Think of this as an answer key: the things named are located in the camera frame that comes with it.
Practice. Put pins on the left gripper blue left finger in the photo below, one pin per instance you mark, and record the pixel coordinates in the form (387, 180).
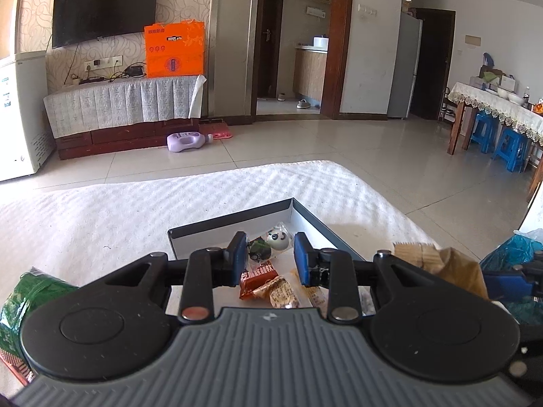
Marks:
(235, 259)

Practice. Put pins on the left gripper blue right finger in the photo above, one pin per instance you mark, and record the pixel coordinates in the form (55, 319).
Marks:
(306, 258)

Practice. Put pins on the orange-red snack packet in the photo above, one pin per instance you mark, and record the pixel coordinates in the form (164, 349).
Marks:
(255, 278)

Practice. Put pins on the beige pastry packet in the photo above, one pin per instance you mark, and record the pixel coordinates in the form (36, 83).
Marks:
(279, 293)

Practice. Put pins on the brown pastry packet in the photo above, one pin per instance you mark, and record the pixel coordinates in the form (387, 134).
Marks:
(448, 264)

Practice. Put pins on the green snack bag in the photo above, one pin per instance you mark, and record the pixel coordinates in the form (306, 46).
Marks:
(34, 289)

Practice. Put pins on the small silver candy wrapper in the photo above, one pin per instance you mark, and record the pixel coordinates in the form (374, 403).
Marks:
(259, 250)

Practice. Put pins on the small round wrapped candy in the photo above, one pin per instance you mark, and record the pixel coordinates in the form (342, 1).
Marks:
(278, 238)

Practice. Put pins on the red floor mat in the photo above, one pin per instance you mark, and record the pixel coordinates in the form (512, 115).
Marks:
(215, 127)

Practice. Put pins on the purple detergent bottle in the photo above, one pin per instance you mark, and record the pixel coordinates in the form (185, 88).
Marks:
(189, 140)

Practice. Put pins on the white quilted bed cover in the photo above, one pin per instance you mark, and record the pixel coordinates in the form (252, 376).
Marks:
(80, 234)

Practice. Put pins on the dining table with lace cloth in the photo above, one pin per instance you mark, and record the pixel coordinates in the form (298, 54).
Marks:
(509, 114)

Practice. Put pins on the blue plastic stool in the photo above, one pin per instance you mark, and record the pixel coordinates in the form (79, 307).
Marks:
(484, 132)

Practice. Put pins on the TV cabinet with lace cloth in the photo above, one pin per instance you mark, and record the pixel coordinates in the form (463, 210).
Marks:
(124, 114)

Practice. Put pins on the orange gift box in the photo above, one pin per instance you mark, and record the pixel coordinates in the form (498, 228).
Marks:
(175, 49)

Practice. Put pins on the white chest freezer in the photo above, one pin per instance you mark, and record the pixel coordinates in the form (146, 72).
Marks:
(26, 136)

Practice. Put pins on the grey refrigerator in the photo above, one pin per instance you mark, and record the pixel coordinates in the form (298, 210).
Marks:
(406, 65)

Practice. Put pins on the black wall television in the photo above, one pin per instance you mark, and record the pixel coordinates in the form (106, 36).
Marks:
(76, 21)

